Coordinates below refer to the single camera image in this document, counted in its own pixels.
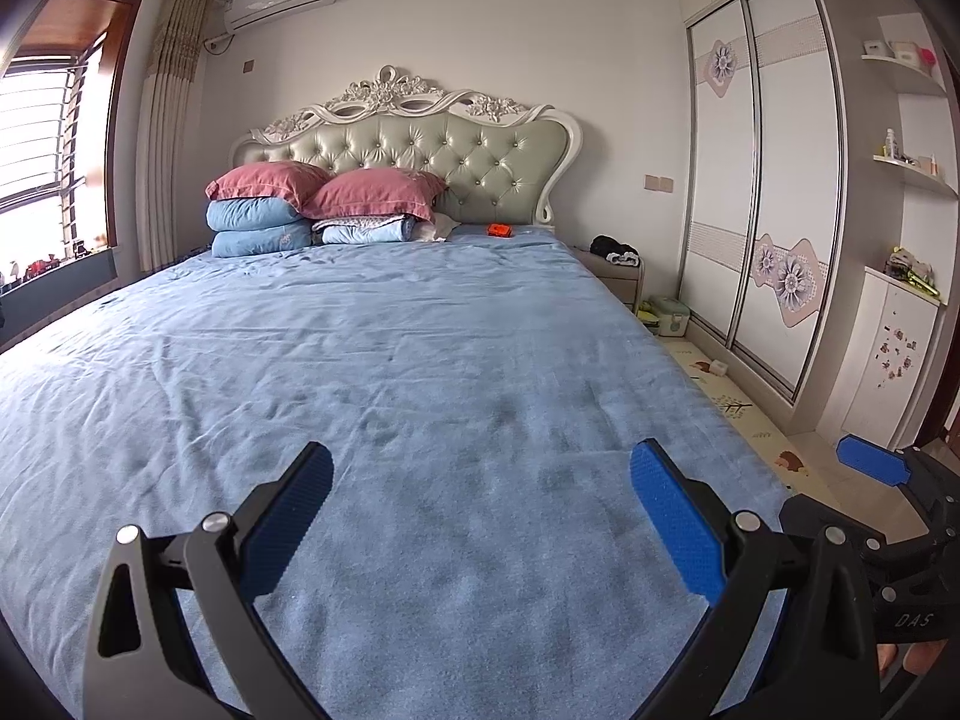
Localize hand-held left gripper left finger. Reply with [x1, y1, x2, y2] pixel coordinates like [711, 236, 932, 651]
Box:
[82, 441, 335, 720]

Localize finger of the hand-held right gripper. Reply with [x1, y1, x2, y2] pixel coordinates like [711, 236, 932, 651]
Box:
[836, 433, 960, 518]
[780, 495, 901, 563]

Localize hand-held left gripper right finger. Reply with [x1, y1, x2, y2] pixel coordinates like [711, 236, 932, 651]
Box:
[628, 437, 886, 720]

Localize person's right hand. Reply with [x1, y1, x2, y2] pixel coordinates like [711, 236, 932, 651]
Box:
[877, 639, 950, 680]

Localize red wooden door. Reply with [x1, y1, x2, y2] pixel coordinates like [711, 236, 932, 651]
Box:
[916, 367, 960, 458]

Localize white cabinet with stickers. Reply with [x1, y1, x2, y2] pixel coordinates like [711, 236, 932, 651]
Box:
[836, 264, 944, 451]

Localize printed play mat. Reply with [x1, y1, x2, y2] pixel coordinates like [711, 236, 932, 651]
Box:
[656, 334, 826, 500]

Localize blue bed sheet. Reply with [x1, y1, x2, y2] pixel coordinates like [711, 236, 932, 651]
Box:
[0, 225, 796, 720]

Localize clutter on white cabinet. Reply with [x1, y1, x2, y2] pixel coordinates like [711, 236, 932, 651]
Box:
[883, 246, 938, 295]

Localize green storage box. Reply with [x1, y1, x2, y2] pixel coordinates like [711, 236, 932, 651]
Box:
[646, 296, 691, 336]

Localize grey nightstand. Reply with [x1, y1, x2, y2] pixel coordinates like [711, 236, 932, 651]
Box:
[574, 246, 644, 312]

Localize black and white cloth item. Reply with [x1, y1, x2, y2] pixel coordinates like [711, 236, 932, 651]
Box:
[589, 235, 642, 269]

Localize blue folded quilt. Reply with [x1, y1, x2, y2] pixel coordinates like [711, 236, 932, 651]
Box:
[211, 225, 314, 258]

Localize patterned folded quilt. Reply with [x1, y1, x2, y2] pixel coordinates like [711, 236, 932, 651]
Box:
[310, 214, 460, 245]

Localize small bottles on shelf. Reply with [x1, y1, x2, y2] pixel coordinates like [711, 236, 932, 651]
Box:
[877, 127, 946, 173]

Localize sliding door wardrobe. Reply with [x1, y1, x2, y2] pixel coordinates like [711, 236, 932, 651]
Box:
[671, 0, 848, 406]

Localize blue folded pillows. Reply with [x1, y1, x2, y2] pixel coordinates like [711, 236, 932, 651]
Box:
[206, 196, 305, 233]

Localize pink pillow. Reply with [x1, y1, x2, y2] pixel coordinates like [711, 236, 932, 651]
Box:
[300, 167, 449, 222]
[205, 160, 335, 212]

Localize small windowsill figures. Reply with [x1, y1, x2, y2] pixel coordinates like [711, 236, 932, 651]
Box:
[0, 236, 106, 290]

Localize white corner shelf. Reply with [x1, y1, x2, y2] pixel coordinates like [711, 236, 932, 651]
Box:
[855, 15, 960, 200]

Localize tufted green headboard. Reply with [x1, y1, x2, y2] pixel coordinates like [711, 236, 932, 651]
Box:
[227, 64, 584, 230]

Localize beige curtain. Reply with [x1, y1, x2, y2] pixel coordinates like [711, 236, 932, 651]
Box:
[139, 0, 215, 275]

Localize pink and white shelf items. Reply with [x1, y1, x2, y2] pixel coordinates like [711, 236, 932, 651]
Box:
[862, 37, 938, 68]

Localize window with brown frame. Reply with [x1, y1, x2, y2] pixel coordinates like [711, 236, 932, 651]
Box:
[0, 0, 143, 293]

